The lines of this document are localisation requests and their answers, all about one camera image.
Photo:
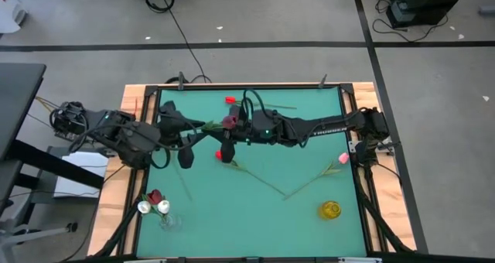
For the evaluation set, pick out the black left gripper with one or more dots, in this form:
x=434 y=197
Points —
x=170 y=118

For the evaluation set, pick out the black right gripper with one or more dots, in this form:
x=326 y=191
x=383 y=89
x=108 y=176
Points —
x=249 y=127

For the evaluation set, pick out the dark red artificial tulip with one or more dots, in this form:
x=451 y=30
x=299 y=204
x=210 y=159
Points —
x=229 y=121
x=155 y=196

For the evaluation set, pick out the white artificial tulip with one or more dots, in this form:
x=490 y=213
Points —
x=144 y=207
x=163 y=206

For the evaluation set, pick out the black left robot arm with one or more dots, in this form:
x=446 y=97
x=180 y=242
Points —
x=116 y=129

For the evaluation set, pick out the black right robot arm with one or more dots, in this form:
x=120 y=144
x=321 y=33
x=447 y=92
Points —
x=328 y=128

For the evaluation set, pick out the clear glass vase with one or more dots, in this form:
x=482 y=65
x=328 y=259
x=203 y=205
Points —
x=170 y=221

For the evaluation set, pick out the yellow glass vase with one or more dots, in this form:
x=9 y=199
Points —
x=329 y=210

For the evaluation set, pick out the green table mat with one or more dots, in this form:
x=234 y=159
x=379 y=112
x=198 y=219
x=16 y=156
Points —
x=251 y=224

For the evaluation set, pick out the white flat box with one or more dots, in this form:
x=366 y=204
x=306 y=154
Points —
x=83 y=174

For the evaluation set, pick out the black desk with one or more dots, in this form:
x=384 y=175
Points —
x=19 y=100

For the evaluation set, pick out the grey chair base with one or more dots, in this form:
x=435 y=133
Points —
x=23 y=232

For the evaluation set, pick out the black equipment cart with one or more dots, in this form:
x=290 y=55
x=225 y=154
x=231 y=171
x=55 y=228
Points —
x=425 y=0

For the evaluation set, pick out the small grey object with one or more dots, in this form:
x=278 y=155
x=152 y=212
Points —
x=487 y=11

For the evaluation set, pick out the black table frame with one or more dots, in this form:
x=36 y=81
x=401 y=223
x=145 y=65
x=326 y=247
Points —
x=152 y=89

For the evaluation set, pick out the silver frame bracket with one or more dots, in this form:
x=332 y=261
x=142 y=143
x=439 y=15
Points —
x=352 y=146

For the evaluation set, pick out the white frame strip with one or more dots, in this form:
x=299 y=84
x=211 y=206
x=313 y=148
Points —
x=359 y=260
x=145 y=261

